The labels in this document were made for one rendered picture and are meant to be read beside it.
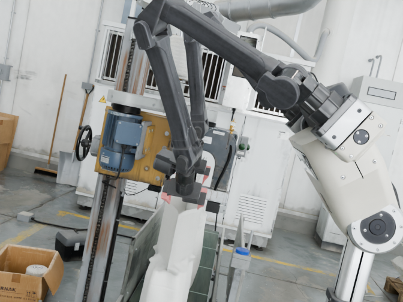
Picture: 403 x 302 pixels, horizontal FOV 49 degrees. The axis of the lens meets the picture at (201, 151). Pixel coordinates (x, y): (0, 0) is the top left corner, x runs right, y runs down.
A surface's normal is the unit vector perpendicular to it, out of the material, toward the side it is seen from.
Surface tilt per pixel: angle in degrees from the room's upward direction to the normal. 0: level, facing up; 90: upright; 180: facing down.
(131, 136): 90
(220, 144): 90
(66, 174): 76
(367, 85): 90
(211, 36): 116
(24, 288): 87
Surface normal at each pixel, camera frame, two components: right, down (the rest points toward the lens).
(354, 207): 0.18, 0.56
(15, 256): 0.16, 0.15
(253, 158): -0.09, 0.09
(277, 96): -0.45, 0.48
